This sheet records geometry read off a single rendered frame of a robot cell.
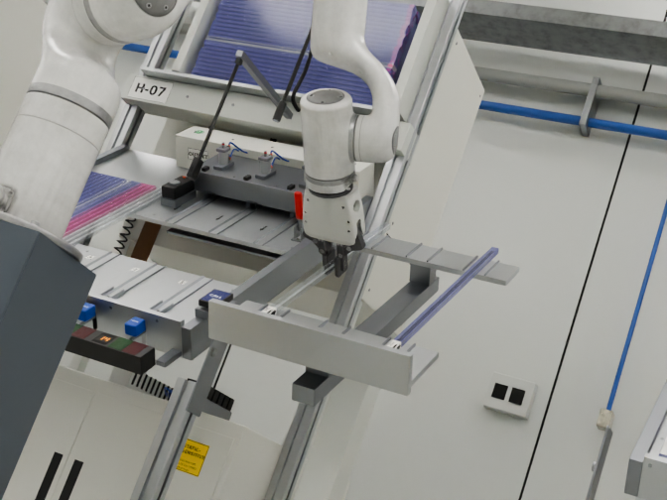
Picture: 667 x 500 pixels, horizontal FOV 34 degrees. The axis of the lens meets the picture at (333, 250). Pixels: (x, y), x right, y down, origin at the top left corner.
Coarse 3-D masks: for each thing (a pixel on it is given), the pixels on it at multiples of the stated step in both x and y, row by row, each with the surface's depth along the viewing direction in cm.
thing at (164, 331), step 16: (96, 304) 194; (112, 304) 192; (128, 304) 191; (80, 320) 197; (96, 320) 197; (112, 320) 194; (160, 320) 188; (176, 320) 186; (128, 336) 193; (144, 336) 192; (160, 336) 189; (176, 336) 187
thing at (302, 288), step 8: (384, 224) 207; (376, 232) 203; (384, 232) 206; (368, 240) 200; (352, 256) 195; (328, 264) 189; (320, 272) 186; (328, 272) 187; (312, 280) 183; (320, 280) 185; (296, 288) 180; (304, 288) 180; (288, 296) 177; (296, 296) 178; (272, 304) 174; (280, 304) 174; (288, 304) 176
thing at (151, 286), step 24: (96, 264) 211; (120, 264) 211; (144, 264) 211; (96, 288) 201; (120, 288) 202; (144, 288) 202; (168, 288) 202; (192, 288) 202; (216, 288) 202; (168, 312) 193; (192, 312) 193
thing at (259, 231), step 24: (96, 168) 259; (120, 168) 260; (144, 168) 260; (168, 168) 260; (144, 216) 233; (168, 216) 233; (192, 216) 233; (216, 216) 234; (240, 216) 234; (264, 216) 234; (288, 216) 234; (216, 240) 232; (240, 240) 223; (264, 240) 223; (288, 240) 223
